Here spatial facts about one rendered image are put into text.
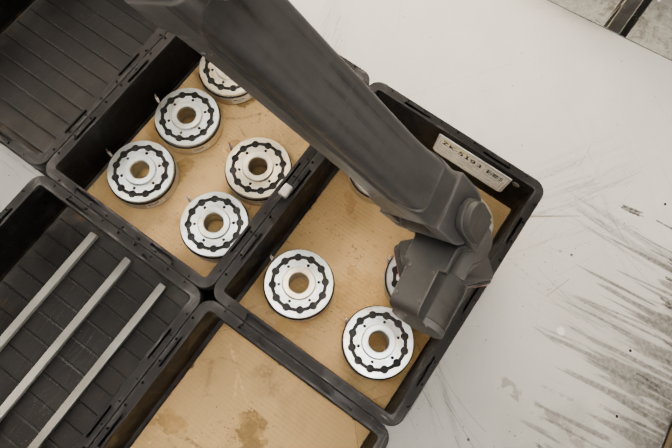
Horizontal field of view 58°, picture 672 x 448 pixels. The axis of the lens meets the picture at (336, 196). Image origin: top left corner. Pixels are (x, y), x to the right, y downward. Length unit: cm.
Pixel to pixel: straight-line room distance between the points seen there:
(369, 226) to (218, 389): 33
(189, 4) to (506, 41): 100
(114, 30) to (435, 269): 75
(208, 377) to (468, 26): 82
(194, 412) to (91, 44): 63
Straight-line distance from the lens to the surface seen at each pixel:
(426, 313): 60
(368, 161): 45
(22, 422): 99
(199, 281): 83
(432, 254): 60
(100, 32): 114
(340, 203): 95
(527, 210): 89
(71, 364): 97
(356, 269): 92
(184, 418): 92
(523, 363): 109
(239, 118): 101
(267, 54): 37
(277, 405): 91
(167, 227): 96
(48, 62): 114
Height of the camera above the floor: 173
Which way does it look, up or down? 72 degrees down
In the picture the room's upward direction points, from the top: 6 degrees clockwise
